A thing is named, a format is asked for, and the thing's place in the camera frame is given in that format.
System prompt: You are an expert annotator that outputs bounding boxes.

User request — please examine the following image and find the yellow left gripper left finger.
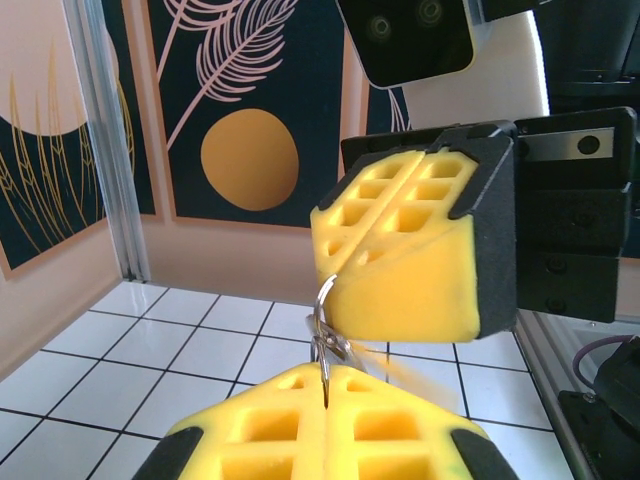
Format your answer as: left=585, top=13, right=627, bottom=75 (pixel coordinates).
left=132, top=362, right=327, bottom=480

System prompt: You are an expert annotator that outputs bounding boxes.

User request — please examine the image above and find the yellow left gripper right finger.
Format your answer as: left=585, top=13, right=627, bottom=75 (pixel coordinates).
left=324, top=363, right=522, bottom=480

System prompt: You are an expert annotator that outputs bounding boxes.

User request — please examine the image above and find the silver split key ring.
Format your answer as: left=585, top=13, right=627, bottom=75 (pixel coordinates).
left=314, top=271, right=348, bottom=327
left=304, top=312, right=362, bottom=362
left=312, top=337, right=335, bottom=409

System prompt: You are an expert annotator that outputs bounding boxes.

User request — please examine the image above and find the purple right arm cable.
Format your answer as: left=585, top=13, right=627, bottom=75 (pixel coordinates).
left=572, top=335, right=633, bottom=385

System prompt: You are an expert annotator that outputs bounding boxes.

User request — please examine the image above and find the aluminium table side rail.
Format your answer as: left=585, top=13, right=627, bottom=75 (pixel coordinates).
left=513, top=309, right=597, bottom=480

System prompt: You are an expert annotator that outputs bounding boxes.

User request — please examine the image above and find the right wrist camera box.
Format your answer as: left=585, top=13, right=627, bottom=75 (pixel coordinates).
left=336, top=0, right=476, bottom=92

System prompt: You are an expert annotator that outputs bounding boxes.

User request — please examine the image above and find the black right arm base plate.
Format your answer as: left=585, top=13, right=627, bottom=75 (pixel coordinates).
left=558, top=389, right=640, bottom=480

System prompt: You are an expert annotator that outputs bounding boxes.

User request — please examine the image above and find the aluminium corner post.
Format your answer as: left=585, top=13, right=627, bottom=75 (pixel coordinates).
left=79, top=0, right=152, bottom=285

